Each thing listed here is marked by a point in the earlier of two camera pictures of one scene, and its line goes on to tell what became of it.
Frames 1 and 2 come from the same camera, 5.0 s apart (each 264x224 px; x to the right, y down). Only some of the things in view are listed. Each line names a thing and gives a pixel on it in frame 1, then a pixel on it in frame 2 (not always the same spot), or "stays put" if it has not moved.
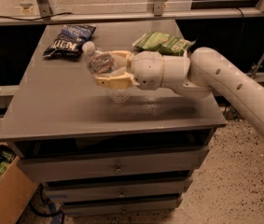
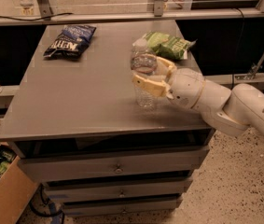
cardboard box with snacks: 7,184 stays put
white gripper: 146,69 to 186,88
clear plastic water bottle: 106,64 to 144,59
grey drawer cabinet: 101,114 stays put
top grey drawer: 90,166 stays put
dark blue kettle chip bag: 69,42 stays put
